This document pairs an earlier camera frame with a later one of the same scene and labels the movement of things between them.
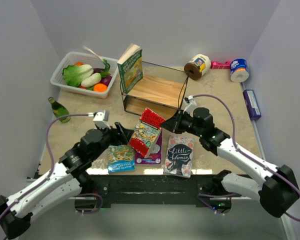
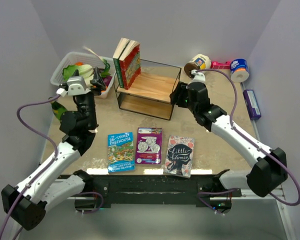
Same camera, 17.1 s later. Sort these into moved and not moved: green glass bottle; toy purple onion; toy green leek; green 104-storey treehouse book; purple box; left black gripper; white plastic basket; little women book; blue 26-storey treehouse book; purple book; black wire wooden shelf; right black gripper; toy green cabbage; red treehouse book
Moved: red treehouse book; left black gripper; green 104-storey treehouse book; black wire wooden shelf; right black gripper
Not moved: little women book; blue 26-storey treehouse book; white plastic basket; purple box; toy green cabbage; toy purple onion; toy green leek; purple book; green glass bottle
